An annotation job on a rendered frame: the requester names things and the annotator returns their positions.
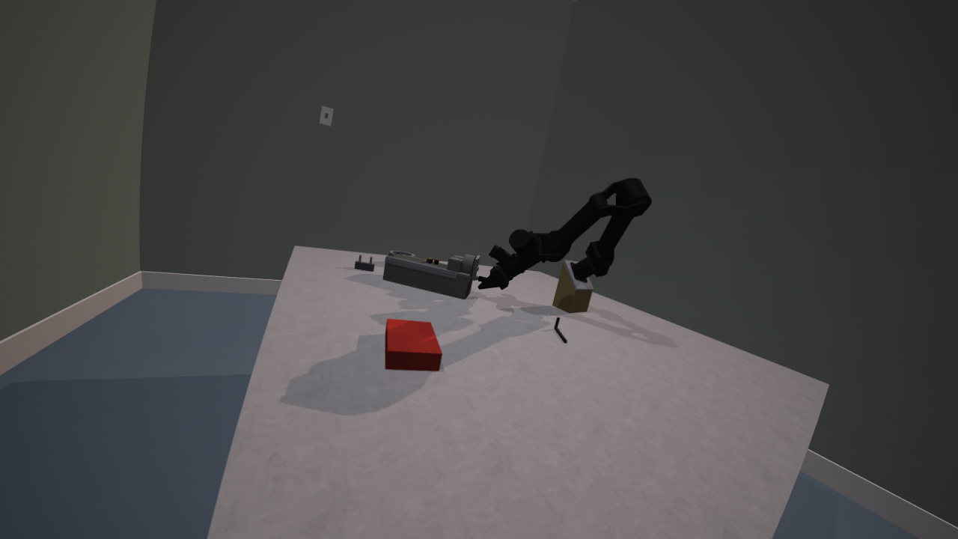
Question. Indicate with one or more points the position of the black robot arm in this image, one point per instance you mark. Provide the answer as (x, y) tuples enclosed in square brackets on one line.
[(632, 200)]

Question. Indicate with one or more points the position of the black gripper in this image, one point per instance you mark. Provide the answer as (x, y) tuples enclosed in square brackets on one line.
[(500, 277)]

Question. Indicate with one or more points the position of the red block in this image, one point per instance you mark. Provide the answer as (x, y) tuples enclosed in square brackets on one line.
[(412, 346)]

